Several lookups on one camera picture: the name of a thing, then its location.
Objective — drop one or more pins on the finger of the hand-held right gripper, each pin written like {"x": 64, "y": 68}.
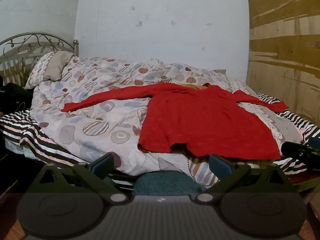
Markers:
{"x": 297, "y": 149}

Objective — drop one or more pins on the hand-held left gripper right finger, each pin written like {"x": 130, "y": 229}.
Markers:
{"x": 220, "y": 167}

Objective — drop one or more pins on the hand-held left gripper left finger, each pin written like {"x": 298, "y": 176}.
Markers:
{"x": 103, "y": 165}

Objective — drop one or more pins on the red knit sweater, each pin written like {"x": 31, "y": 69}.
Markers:
{"x": 205, "y": 120}

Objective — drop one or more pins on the patterned duvet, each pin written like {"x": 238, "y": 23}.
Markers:
{"x": 100, "y": 120}

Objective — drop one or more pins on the teal cloth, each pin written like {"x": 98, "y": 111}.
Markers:
{"x": 162, "y": 182}

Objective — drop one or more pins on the striped bedsheet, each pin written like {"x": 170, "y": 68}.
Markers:
{"x": 32, "y": 130}

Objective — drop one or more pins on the orange cloth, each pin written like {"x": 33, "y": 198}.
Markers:
{"x": 195, "y": 87}

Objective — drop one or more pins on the plywood panel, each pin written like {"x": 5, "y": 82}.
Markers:
{"x": 282, "y": 55}

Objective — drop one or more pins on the patterned pillow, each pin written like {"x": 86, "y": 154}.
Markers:
{"x": 53, "y": 65}

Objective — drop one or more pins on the dark clothing pile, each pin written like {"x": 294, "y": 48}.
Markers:
{"x": 15, "y": 95}

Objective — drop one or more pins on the metal scrollwork headboard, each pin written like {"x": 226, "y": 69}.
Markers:
{"x": 76, "y": 46}

